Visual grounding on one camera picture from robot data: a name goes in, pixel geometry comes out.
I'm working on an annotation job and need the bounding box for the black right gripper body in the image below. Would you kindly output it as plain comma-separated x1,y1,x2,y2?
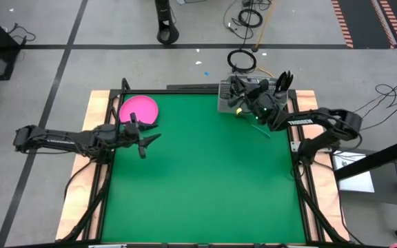
239,85,275,120

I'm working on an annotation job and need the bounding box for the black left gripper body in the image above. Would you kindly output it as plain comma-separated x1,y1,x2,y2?
117,112,147,160

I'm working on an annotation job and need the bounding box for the pink round plate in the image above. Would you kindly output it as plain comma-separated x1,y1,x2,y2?
119,95,159,125

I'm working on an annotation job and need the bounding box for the wooden table board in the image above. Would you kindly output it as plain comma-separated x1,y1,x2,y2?
55,90,351,242

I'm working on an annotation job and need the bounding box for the white sheet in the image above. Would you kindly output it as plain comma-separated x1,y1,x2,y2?
332,150,376,194

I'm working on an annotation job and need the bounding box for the black beam stand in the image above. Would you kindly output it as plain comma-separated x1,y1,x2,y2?
332,63,397,238

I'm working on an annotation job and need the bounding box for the grey wire cutlery basket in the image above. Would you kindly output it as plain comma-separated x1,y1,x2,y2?
216,73,288,115

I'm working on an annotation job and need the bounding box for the black coiled floor cable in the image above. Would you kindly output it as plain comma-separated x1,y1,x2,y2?
226,48,257,74
236,8,264,29

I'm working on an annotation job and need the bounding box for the yellow hanging cable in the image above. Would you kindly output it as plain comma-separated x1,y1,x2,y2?
253,0,276,53

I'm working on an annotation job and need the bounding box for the black pedestal stand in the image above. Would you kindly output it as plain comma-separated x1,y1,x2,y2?
154,0,181,45

